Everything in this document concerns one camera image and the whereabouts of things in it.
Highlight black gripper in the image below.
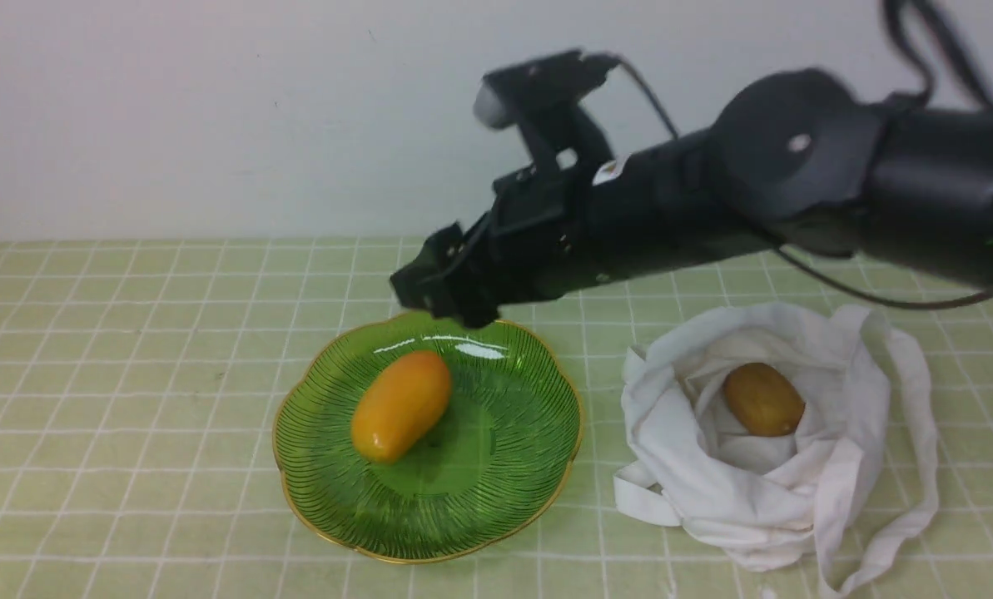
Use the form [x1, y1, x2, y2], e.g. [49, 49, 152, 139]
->
[390, 163, 622, 329]

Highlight orange yellow mango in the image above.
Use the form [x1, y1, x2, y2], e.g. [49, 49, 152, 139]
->
[350, 350, 453, 465]

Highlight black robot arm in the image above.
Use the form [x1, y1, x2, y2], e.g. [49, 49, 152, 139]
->
[390, 70, 993, 329]

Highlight brown kiwi fruit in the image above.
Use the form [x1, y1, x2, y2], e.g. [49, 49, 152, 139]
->
[722, 363, 806, 438]

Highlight white cloth bag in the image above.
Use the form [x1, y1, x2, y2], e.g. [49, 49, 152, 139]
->
[613, 303, 939, 598]

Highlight green ribbed plastic plate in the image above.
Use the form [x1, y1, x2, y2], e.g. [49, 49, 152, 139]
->
[271, 312, 583, 564]

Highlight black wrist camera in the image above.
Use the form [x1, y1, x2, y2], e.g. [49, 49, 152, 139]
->
[473, 49, 618, 173]

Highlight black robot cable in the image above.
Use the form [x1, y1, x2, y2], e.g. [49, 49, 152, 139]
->
[613, 0, 993, 312]

